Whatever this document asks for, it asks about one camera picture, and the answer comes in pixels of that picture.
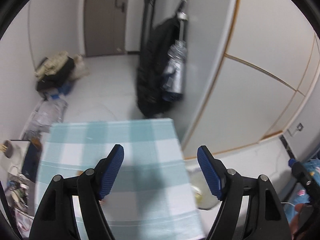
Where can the black hanging backpack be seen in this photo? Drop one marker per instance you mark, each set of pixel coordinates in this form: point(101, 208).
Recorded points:
point(153, 61)

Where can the cream tote bag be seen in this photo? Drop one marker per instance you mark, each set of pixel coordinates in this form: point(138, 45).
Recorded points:
point(80, 69)

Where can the grey plastic mailer bag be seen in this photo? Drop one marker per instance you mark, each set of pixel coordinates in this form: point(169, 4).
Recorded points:
point(48, 113)

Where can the white wall power socket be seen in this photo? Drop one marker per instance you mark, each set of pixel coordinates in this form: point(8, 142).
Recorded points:
point(299, 127)

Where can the silver folded umbrella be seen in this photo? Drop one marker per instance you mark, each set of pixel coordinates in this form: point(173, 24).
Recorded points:
point(173, 84)

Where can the white plastic trash bin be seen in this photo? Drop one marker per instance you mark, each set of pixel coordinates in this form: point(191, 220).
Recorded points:
point(204, 198)

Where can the beige clothes pile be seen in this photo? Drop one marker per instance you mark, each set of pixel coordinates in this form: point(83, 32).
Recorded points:
point(51, 65)

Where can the blue white cardboard box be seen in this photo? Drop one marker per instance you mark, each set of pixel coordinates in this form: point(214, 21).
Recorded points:
point(60, 92)

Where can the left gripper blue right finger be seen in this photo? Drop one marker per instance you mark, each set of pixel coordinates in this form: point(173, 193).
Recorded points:
point(265, 217)

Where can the grey entrance door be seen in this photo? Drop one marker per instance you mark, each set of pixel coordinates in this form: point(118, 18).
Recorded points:
point(104, 27)

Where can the white jar with chopsticks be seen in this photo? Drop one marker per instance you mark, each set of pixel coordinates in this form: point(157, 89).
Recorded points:
point(7, 148)

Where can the grey organizer box with cables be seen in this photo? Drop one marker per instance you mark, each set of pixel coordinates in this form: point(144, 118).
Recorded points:
point(21, 191)

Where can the teal checked tablecloth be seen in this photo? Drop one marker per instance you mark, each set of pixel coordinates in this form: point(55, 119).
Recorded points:
point(125, 179)

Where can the blue floral cushion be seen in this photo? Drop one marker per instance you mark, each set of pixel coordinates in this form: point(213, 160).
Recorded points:
point(299, 194)

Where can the person's right hand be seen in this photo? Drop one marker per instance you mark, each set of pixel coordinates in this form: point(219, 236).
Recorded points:
point(294, 222)

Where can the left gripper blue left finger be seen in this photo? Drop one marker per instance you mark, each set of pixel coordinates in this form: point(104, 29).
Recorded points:
point(55, 216)

